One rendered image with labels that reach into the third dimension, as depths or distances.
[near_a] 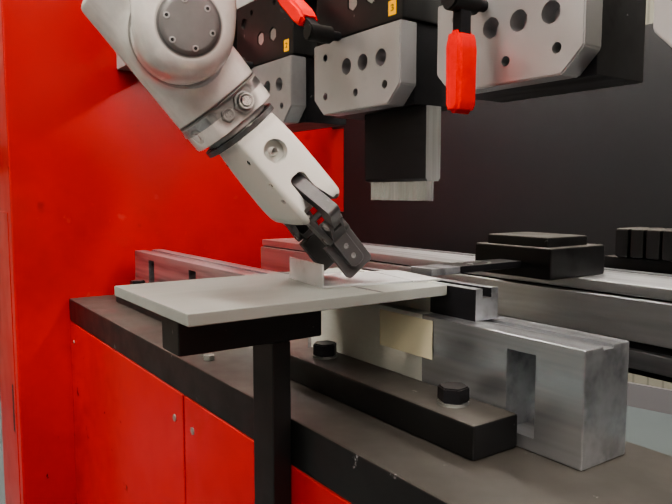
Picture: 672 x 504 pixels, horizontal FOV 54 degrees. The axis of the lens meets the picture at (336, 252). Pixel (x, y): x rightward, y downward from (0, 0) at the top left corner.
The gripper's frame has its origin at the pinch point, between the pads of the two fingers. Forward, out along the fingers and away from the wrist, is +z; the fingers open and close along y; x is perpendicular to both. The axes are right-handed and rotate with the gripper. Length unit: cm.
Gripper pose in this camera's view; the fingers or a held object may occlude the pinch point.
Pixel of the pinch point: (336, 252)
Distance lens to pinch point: 65.6
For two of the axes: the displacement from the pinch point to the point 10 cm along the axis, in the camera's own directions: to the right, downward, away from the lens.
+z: 5.8, 7.4, 3.4
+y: -4.2, -0.8, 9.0
